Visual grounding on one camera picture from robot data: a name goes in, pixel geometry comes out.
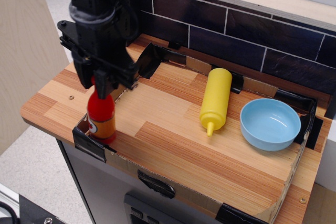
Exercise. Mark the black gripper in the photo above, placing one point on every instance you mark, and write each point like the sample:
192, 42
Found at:
98, 49

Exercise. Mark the red hot sauce bottle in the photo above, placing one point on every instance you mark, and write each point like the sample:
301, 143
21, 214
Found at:
101, 117

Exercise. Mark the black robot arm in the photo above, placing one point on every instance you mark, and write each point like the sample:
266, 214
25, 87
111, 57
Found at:
99, 10

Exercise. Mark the yellow mustard squeeze bottle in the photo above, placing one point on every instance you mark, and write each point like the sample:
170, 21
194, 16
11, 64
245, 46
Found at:
214, 107

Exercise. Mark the taped cardboard fence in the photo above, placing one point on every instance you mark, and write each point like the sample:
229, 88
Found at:
222, 176

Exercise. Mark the light plywood panel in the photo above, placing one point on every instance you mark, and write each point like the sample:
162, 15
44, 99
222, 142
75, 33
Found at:
30, 56

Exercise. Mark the grey cabinet base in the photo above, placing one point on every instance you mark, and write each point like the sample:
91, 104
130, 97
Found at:
112, 196

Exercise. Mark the light blue bowl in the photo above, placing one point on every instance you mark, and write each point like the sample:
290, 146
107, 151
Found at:
269, 124

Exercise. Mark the dark tile backsplash panel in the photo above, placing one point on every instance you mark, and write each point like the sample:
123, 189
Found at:
296, 54

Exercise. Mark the black metal bracket plate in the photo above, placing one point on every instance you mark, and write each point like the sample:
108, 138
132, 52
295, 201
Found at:
29, 212

